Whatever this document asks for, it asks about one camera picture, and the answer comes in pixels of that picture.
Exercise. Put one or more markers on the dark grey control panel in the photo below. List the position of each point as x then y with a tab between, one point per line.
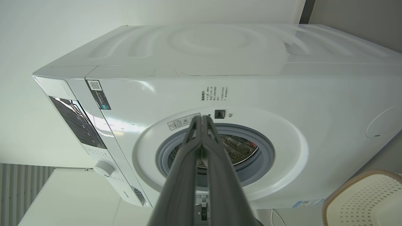
78	122

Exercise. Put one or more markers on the dark QR code sticker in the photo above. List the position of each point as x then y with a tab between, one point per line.
98	94

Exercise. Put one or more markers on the beige perforated laundry basket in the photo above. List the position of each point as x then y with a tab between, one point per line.
367	201

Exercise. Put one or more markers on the white cabinet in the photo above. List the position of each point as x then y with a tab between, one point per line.
72	201

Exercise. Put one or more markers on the printed text notice label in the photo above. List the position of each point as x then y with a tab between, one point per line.
215	93

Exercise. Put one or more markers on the grey warning sticker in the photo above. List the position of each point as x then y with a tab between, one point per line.
180	122

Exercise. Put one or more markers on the stainless steel washing machine drum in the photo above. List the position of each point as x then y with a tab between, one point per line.
241	150

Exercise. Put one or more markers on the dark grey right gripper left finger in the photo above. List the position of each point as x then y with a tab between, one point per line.
180	175

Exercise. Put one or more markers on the blue white rating sticker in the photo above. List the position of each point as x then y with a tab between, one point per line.
307	203

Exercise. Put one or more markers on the black door latch socket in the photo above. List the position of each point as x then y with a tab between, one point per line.
220	114

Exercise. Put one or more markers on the white front-load washing machine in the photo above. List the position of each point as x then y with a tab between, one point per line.
282	88

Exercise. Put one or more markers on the grey ribbed wall panel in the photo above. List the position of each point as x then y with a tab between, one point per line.
19	188

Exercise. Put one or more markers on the grey rubber door gasket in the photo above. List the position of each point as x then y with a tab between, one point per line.
267	157

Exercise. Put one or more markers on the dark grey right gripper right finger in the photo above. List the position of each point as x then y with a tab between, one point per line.
223	182

